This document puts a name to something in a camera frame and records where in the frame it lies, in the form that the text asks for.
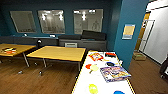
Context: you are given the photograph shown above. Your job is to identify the blue bowl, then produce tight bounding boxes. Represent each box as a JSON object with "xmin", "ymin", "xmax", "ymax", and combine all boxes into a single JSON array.
[{"xmin": 113, "ymin": 89, "xmax": 125, "ymax": 94}]

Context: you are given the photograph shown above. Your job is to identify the white air hockey gaming table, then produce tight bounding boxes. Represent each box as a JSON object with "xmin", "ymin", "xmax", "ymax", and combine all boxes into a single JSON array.
[{"xmin": 71, "ymin": 49, "xmax": 136, "ymax": 94}]

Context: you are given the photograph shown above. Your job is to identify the dark grey sofa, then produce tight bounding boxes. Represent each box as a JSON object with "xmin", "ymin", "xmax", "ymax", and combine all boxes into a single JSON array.
[{"xmin": 0, "ymin": 33, "xmax": 108, "ymax": 52}]

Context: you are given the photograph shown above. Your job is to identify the white label box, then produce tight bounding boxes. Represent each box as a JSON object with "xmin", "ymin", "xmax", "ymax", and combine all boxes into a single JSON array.
[{"xmin": 64, "ymin": 42, "xmax": 78, "ymax": 48}]

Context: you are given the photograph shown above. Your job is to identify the orange snack box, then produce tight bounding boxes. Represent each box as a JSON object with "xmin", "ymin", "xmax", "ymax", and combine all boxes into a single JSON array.
[{"xmin": 88, "ymin": 51, "xmax": 103, "ymax": 62}]

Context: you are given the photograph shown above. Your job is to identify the black sofa cushion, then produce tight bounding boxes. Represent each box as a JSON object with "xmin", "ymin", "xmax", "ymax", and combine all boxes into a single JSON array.
[{"xmin": 81, "ymin": 29, "xmax": 107, "ymax": 42}]

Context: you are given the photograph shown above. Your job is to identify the red table tennis paddle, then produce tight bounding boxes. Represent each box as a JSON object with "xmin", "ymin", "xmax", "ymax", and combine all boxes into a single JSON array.
[{"xmin": 85, "ymin": 63, "xmax": 94, "ymax": 74}]

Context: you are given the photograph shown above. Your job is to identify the yellow table tennis paddle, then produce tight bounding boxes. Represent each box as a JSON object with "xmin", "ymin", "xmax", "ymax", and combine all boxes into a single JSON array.
[{"xmin": 90, "ymin": 63, "xmax": 100, "ymax": 74}]

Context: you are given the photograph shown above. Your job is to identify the interior glass window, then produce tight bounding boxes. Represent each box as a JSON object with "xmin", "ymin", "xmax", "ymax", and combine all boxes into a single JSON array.
[
  {"xmin": 9, "ymin": 10, "xmax": 37, "ymax": 34},
  {"xmin": 73, "ymin": 8, "xmax": 104, "ymax": 36},
  {"xmin": 37, "ymin": 9, "xmax": 66, "ymax": 35}
]

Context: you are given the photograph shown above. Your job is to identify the red and black box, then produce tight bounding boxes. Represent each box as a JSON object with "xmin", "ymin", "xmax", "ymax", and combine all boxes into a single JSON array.
[{"xmin": 104, "ymin": 51, "xmax": 116, "ymax": 59}]

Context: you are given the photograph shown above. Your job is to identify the large wooden table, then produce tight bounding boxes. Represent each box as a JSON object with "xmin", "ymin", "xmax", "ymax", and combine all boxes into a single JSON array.
[{"xmin": 25, "ymin": 45, "xmax": 87, "ymax": 73}]

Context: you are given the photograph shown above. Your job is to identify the dark blue paddle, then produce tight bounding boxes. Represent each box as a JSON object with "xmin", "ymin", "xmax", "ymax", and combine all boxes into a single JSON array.
[{"xmin": 105, "ymin": 60, "xmax": 117, "ymax": 67}]

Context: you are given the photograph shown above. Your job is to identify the small black round object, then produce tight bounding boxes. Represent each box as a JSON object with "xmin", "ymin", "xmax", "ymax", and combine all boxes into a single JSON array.
[{"xmin": 36, "ymin": 39, "xmax": 43, "ymax": 47}]

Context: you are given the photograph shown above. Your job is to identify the cardboard box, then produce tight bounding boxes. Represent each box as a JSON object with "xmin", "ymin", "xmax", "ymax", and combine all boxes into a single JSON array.
[{"xmin": 132, "ymin": 52, "xmax": 147, "ymax": 62}]

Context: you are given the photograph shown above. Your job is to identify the wooden table with orange items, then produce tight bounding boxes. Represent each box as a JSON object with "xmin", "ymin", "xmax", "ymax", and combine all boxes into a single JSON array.
[{"xmin": 0, "ymin": 43, "xmax": 36, "ymax": 68}]

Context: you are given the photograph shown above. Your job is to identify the orange items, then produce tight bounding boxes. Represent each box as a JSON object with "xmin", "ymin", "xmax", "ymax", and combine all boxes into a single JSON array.
[{"xmin": 1, "ymin": 47, "xmax": 17, "ymax": 55}]

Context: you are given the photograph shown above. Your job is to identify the black wheeled cart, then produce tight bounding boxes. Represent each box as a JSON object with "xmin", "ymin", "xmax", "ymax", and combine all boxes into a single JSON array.
[{"xmin": 159, "ymin": 54, "xmax": 168, "ymax": 80}]

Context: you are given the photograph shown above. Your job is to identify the yellow wall poster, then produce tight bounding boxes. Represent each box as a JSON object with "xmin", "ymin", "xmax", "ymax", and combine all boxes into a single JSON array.
[{"xmin": 121, "ymin": 23, "xmax": 136, "ymax": 40}]

